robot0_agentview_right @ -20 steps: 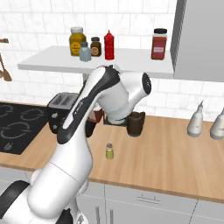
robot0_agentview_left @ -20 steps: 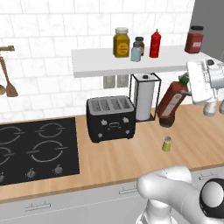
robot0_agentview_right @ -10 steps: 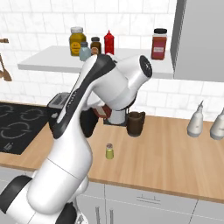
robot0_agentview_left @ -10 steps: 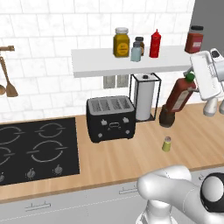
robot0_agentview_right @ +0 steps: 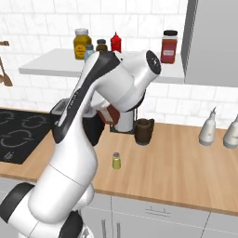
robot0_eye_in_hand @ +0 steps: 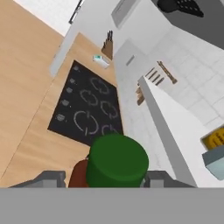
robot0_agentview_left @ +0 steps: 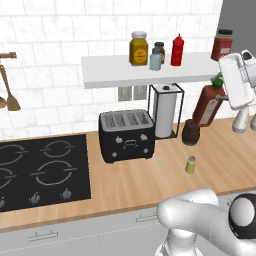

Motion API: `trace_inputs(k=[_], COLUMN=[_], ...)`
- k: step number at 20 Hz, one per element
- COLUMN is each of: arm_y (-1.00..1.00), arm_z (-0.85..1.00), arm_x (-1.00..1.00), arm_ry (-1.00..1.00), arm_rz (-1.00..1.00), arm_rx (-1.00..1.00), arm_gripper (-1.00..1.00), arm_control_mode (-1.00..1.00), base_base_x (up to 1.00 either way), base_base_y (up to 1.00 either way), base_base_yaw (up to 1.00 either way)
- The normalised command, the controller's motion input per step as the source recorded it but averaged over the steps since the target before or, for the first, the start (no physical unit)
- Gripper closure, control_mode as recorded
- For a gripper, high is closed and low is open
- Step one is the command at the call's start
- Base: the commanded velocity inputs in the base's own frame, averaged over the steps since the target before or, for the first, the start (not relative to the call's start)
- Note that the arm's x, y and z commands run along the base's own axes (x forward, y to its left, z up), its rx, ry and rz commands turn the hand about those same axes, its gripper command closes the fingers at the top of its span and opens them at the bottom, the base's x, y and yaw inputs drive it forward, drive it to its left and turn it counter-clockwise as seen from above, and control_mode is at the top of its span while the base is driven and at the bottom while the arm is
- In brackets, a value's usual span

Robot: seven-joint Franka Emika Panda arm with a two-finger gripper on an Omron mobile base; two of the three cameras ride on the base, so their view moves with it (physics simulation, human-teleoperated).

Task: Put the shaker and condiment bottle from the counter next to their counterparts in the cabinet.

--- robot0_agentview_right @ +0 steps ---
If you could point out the white wall shelf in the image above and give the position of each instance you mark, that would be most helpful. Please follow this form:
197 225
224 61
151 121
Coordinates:
52 65

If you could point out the hanging wooden utensil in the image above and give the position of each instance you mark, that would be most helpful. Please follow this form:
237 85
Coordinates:
5 76

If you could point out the small yellow shaker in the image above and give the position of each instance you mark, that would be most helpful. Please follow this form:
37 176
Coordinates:
116 161

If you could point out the brown mug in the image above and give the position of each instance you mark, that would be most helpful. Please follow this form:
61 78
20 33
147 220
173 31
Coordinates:
143 132

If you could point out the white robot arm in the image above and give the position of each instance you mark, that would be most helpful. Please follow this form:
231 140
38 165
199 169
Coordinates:
71 167

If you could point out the small blue-grey shaker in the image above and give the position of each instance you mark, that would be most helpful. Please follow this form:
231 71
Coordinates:
89 52

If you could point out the grey wall cabinet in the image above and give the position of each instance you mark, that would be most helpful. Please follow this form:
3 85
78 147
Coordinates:
214 43

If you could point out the dark brown bottle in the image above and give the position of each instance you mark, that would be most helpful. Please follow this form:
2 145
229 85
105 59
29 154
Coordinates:
101 46

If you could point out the red squeeze bottle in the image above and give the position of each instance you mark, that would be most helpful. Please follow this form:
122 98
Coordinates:
116 43

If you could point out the yellow jar with white lid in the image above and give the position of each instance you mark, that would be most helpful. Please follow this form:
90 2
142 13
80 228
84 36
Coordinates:
81 43

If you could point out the red jar with black lid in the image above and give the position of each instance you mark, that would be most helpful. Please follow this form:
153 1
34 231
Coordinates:
169 48

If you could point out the black hob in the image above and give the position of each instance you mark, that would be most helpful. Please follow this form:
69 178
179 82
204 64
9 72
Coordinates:
18 134

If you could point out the grey cupboard door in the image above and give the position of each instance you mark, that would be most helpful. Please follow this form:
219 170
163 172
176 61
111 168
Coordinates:
96 224
155 229

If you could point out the grey and black toaster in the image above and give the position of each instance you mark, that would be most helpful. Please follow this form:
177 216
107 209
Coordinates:
93 131

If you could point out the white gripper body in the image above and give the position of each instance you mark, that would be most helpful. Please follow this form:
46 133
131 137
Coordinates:
98 103

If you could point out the grey drawer front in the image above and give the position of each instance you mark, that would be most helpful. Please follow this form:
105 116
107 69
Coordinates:
130 207
223 224

